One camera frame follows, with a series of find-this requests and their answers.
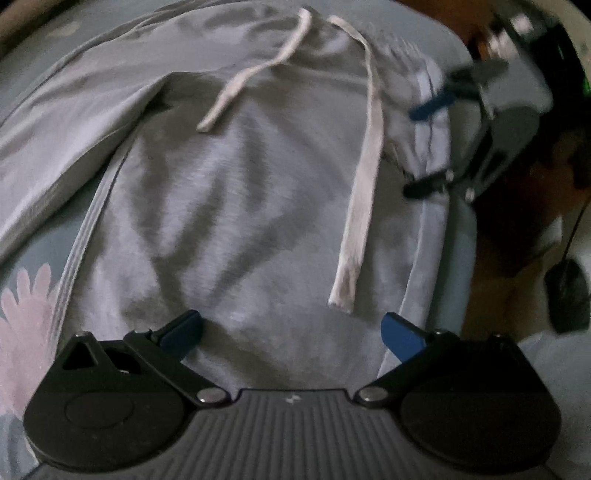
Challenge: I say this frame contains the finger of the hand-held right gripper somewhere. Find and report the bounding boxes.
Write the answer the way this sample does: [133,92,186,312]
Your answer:
[404,170,477,203]
[409,60,509,123]

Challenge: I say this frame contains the teal floral bed sheet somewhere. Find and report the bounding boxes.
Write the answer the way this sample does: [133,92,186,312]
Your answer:
[0,0,481,480]

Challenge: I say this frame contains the white cloth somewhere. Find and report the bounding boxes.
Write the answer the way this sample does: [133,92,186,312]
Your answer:
[516,318,591,418]

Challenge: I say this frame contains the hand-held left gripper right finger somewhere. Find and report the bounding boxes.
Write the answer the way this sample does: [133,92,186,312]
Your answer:
[355,313,529,408]

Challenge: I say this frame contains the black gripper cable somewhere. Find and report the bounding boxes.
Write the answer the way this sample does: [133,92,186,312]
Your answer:
[561,194,591,264]

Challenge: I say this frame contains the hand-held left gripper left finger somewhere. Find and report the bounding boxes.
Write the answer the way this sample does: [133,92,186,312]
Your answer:
[62,310,232,408]

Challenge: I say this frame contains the grey sweatpants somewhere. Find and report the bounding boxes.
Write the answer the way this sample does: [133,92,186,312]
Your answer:
[0,0,476,398]

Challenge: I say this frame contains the black corded device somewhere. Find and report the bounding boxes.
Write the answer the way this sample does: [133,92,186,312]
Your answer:
[544,258,591,334]

